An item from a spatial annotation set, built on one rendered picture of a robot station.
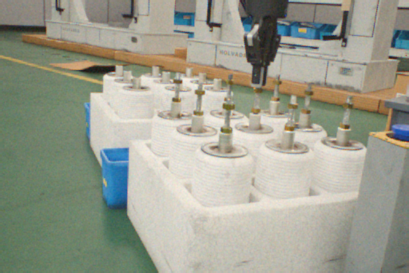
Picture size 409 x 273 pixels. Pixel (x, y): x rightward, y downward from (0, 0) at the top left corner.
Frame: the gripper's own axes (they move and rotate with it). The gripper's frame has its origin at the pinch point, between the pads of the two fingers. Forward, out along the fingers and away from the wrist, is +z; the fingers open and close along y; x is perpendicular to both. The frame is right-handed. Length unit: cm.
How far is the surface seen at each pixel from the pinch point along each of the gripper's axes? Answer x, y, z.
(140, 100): 37.7, 13.6, 12.7
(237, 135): 1.3, -4.4, 10.9
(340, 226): -20.1, -6.1, 22.3
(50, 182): 55, -1, 35
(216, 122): 9.2, 2.3, 11.1
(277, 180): -10.0, -12.1, 14.6
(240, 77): 95, 203, 31
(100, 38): 263, 247, 20
